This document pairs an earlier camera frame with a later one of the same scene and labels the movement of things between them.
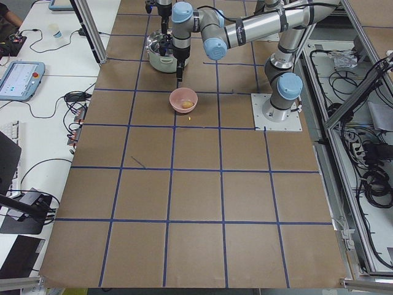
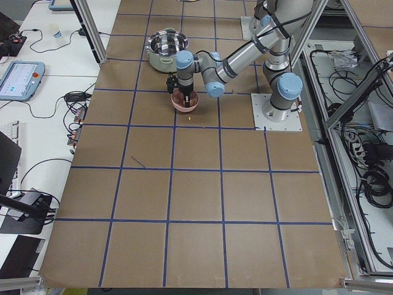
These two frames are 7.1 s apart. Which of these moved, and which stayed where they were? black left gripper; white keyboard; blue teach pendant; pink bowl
Moved: black left gripper
Stayed: white keyboard; blue teach pendant; pink bowl
